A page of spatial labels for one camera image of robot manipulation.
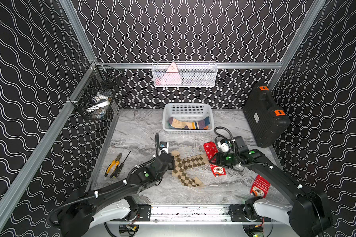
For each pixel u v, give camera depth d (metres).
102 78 0.98
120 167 0.90
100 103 0.76
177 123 1.07
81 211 0.40
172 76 0.90
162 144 0.70
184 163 0.92
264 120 0.90
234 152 0.65
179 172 0.81
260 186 0.83
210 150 0.97
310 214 0.40
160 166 0.59
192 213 0.76
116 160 0.92
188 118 1.14
